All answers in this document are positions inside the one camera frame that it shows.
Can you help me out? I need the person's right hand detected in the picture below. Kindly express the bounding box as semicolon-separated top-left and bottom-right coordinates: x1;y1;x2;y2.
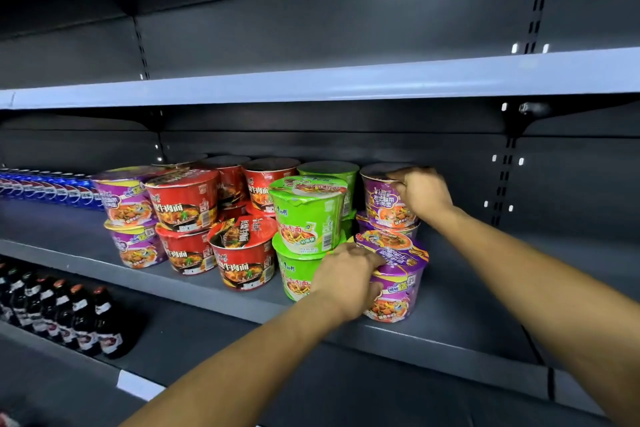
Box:
387;166;455;226

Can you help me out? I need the person's left hand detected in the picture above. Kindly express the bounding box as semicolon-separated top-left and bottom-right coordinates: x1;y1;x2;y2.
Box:
309;243;387;325

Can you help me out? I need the dark metal store shelving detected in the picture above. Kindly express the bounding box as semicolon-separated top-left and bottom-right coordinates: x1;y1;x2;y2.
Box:
0;0;640;427

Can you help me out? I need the person's right forearm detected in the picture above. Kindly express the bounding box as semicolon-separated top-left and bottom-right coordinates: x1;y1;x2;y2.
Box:
429;206;640;427

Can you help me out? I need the person's left forearm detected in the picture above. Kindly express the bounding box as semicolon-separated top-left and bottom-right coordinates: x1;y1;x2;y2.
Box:
119;291;346;427

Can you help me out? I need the row of dark glass bottles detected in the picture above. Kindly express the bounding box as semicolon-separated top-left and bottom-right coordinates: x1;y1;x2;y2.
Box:
0;261;147;360

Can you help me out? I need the row of blue soda cans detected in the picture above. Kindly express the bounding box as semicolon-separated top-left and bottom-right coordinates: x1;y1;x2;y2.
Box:
0;167;105;212

